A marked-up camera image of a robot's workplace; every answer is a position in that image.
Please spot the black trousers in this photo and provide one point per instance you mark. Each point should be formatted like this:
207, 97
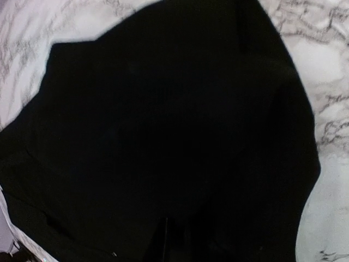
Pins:
183, 133

